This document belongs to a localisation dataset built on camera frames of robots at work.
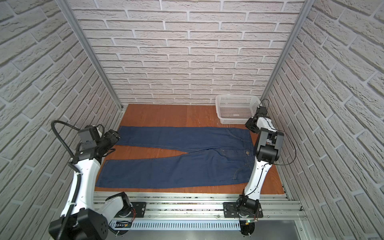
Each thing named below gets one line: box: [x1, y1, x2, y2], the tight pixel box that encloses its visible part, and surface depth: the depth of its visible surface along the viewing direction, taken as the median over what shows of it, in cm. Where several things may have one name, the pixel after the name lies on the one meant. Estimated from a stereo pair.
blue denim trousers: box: [96, 126, 255, 189], surface depth 92 cm
